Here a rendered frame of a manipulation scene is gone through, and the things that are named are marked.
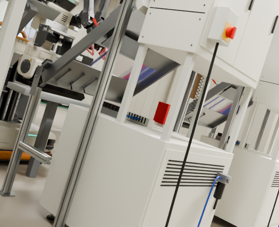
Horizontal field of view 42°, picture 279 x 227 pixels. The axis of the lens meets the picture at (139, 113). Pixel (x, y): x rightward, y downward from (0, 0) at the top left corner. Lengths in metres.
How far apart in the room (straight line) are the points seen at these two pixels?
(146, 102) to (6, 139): 4.72
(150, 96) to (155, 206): 5.56
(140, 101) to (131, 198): 5.70
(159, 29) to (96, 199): 0.83
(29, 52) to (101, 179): 1.35
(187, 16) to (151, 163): 0.63
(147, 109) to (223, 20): 5.60
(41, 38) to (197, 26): 1.41
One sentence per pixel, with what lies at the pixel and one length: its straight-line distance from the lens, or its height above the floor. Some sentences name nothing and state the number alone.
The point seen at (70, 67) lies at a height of 0.80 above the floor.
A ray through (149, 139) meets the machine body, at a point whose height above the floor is 0.60.
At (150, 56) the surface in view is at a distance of 2.25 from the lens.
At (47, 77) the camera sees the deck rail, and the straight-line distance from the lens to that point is 2.12.
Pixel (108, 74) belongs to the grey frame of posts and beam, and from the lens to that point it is 1.73.
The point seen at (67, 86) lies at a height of 0.69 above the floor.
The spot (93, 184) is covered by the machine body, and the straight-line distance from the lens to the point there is 1.74.
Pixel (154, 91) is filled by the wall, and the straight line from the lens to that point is 7.03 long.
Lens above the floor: 0.76
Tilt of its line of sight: 2 degrees down
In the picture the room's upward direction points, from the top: 18 degrees clockwise
